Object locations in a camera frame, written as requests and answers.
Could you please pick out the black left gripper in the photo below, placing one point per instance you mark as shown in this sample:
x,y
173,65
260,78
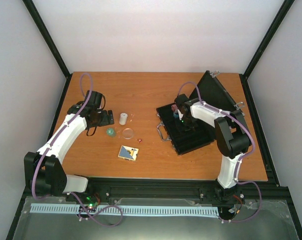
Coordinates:
x,y
106,121

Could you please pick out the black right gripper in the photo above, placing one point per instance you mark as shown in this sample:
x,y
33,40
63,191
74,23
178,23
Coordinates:
x,y
193,127

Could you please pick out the blue poker chip stack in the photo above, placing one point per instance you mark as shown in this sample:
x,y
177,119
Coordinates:
x,y
176,115

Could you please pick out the green poker chip stack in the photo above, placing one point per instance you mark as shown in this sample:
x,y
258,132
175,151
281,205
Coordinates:
x,y
111,132

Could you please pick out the white poker chip stack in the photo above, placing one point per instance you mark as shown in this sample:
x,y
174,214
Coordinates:
x,y
123,118

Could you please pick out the clear dealer button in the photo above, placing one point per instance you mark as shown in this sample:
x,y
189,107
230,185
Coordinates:
x,y
128,133

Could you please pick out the black poker set case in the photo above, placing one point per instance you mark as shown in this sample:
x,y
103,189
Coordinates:
x,y
211,91

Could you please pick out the playing card deck box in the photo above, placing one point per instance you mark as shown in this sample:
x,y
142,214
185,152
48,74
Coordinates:
x,y
128,153

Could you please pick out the red poker chip stack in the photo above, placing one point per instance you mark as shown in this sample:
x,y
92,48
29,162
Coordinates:
x,y
174,108

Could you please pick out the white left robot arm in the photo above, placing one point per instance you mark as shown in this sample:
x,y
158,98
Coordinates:
x,y
43,169

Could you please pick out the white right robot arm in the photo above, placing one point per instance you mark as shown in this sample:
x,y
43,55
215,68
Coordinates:
x,y
232,136

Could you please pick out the left controller circuit board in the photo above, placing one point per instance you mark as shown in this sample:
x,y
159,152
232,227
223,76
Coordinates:
x,y
91,202

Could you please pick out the controller circuit board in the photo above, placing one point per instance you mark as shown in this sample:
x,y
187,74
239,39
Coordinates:
x,y
91,202
237,206

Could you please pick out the right controller circuit board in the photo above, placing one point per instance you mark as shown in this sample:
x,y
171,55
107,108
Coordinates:
x,y
237,206

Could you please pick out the black aluminium frame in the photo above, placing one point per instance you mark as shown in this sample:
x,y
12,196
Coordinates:
x,y
270,188

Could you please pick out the white slotted cable duct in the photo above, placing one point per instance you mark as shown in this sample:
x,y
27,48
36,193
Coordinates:
x,y
127,210

